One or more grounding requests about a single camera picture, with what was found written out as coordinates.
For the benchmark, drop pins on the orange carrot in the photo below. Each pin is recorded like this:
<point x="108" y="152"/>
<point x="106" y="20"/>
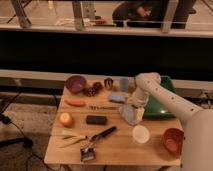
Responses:
<point x="75" y="103"/>

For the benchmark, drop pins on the thin brown stick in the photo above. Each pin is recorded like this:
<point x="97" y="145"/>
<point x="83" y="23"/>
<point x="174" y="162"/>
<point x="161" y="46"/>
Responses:
<point x="103" y="107"/>

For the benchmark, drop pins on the person in dark clothes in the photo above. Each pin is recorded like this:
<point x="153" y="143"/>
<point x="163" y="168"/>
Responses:
<point x="142" y="13"/>

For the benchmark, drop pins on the black handled brush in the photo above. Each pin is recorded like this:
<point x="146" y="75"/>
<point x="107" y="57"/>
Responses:
<point x="87" y="152"/>

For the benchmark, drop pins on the blue cup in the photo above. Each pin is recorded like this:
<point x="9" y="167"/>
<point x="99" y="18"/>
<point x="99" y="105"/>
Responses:
<point x="123" y="84"/>

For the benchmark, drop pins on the purple bowl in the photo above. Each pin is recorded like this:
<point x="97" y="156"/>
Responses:
<point x="76" y="83"/>

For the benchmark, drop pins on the green plastic tray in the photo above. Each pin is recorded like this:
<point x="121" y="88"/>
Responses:
<point x="153" y="109"/>

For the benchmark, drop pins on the wooden table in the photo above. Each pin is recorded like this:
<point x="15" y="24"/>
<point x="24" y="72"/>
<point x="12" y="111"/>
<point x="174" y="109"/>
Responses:
<point x="118" y="148"/>

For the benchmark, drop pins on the small metal cup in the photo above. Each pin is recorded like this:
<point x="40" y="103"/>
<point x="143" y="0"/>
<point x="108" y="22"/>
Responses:
<point x="108" y="83"/>

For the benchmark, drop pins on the light blue towel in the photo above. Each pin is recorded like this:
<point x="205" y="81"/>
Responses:
<point x="131" y="114"/>

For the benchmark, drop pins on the black rectangular block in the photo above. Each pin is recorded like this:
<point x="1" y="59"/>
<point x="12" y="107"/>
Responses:
<point x="97" y="120"/>

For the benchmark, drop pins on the red yellow apple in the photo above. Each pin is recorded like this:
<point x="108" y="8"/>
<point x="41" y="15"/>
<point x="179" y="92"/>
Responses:
<point x="66" y="119"/>

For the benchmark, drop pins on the bunch of dark grapes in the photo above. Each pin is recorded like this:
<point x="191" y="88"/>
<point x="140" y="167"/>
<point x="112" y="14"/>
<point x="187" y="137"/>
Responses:
<point x="93" y="90"/>

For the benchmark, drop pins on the black stand with cables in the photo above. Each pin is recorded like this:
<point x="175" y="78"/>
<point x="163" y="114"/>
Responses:
<point x="15" y="136"/>

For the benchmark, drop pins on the red bowl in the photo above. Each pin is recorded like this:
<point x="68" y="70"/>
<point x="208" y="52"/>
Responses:
<point x="172" y="140"/>

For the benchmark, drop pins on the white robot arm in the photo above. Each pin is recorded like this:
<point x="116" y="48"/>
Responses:
<point x="197" y="149"/>

